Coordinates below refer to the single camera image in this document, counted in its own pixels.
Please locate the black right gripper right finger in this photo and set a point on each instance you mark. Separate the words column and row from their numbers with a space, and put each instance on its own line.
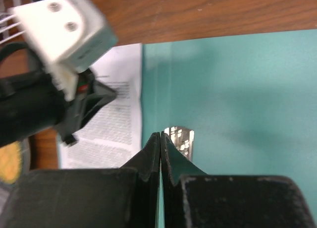
column 195, row 199

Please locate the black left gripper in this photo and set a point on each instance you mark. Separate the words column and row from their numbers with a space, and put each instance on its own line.
column 30, row 103

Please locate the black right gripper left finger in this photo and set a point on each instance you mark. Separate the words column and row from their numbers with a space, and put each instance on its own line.
column 125, row 197

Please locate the printed white paper sheet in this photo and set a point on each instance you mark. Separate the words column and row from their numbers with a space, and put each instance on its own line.
column 114, row 134

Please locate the metal folder clip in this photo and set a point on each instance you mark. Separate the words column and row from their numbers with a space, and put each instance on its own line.
column 183, row 139

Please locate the teal paper folder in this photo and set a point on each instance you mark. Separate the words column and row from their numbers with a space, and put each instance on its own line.
column 251, row 101

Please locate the round green yellow plate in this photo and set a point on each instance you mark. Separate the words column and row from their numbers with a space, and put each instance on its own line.
column 15, row 160

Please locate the white wire dish rack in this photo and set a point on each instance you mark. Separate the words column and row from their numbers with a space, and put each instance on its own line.
column 8, row 26

